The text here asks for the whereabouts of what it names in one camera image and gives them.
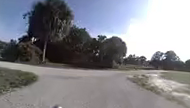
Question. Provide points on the clump of dark trees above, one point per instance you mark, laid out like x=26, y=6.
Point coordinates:
x=83, y=52

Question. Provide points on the distant row of trees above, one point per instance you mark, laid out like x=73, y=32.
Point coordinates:
x=164, y=60

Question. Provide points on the tall palm tree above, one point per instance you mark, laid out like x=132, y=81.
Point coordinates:
x=49, y=18

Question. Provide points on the grass verge with sandy patch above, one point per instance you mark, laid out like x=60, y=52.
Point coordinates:
x=181, y=80

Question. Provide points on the grass strip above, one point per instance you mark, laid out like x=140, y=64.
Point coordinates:
x=81, y=67

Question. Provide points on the grey asphalt road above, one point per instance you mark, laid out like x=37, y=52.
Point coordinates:
x=89, y=89

